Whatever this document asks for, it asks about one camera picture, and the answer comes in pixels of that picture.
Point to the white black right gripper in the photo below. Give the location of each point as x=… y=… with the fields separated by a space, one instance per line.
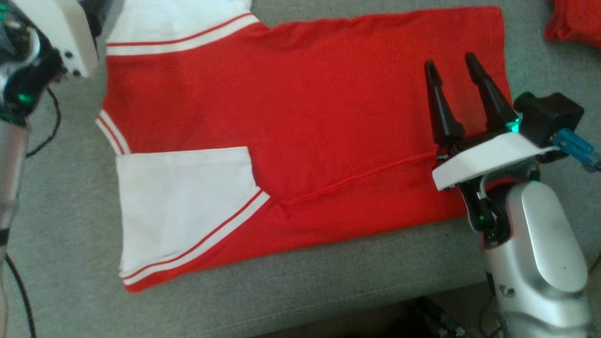
x=488 y=159

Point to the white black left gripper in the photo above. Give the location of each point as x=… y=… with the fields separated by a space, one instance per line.
x=56 y=33

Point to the red shorts white stripe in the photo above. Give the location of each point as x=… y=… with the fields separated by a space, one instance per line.
x=577 y=21

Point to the red shirt white sleeves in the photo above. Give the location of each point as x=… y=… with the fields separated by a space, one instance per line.
x=305 y=103

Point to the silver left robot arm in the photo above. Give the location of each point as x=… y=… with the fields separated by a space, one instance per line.
x=19 y=94

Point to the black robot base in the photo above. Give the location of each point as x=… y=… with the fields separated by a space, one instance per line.
x=432 y=319

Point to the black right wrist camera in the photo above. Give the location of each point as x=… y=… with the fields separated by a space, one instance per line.
x=549 y=117

